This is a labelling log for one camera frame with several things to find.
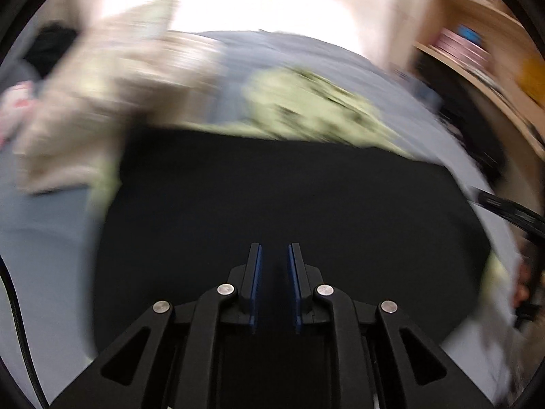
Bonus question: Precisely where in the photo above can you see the green and black hooded jacket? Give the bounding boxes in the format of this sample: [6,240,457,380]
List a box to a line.
[84,64,508,363]

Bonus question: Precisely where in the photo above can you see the black clothing by curtain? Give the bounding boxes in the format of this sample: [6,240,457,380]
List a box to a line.
[23,21,79,78]

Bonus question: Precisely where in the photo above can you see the right hand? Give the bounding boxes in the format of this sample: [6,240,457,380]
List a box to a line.
[513,259,532,309]

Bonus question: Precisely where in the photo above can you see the curved wooden shelf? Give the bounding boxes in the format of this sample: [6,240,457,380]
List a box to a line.
[408,0,544,162]

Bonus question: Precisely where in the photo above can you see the blue plush bed cover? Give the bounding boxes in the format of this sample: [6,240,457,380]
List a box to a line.
[1,31,517,402]

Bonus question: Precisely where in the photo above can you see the pink storage boxes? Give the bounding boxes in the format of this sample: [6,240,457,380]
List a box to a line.
[433,29,489,69]

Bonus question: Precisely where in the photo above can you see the folded white puffer jacket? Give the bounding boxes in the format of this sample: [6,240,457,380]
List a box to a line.
[13,0,225,194]

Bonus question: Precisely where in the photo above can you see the pink white kitty plush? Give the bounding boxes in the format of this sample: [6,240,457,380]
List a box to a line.
[0,80,36,147]

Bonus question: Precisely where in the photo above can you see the black camera cable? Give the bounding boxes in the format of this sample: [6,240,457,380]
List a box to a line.
[0,255,49,409]

